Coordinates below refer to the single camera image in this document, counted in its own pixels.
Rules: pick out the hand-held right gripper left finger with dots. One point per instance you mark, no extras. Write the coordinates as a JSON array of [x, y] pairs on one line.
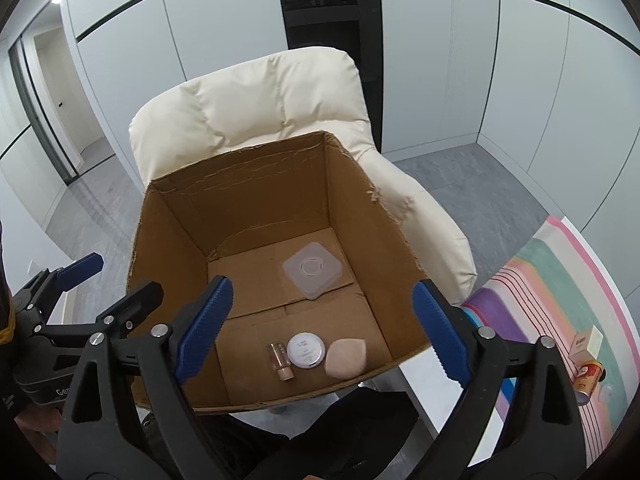
[[205, 325]]

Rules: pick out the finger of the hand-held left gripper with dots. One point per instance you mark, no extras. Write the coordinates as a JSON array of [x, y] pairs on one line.
[[75, 270], [130, 310]]

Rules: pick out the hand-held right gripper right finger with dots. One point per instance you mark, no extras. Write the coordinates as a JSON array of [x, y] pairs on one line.
[[440, 330]]

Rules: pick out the small clear cosmetic bottle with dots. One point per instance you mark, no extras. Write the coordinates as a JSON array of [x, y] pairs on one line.
[[281, 362]]

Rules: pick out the beige makeup sponge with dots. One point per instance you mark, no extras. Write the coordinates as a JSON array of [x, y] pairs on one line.
[[345, 357]]

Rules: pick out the white round compact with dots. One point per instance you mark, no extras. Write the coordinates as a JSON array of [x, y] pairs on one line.
[[306, 350]]

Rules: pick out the clear square plastic lid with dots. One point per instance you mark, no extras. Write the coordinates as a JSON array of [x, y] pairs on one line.
[[312, 270]]

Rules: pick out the brown cardboard box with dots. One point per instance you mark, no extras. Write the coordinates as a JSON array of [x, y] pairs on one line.
[[260, 195]]

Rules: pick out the beige small carton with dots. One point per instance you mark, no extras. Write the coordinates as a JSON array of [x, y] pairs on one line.
[[587, 342]]

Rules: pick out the red metal can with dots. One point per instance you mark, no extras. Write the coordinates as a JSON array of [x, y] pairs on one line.
[[589, 379]]

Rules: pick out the person's left forearm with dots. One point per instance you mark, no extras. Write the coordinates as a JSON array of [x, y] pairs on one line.
[[6, 285]]

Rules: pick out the person's left hand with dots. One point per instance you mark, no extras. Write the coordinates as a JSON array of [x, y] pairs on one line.
[[37, 417]]

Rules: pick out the striped colourful cloth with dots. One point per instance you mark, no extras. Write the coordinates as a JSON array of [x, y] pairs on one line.
[[540, 280]]

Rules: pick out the person's black clothing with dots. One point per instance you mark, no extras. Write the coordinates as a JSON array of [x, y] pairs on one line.
[[325, 435]]

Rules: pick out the dark framed doorway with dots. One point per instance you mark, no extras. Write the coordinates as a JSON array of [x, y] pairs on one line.
[[55, 90]]

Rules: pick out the cream padded chair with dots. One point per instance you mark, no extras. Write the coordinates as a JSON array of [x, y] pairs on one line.
[[250, 100]]

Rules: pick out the white wall socket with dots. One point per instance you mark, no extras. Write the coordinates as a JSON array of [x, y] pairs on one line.
[[33, 263]]

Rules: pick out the black glass wall panel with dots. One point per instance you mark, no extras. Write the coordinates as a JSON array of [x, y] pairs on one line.
[[325, 20]]

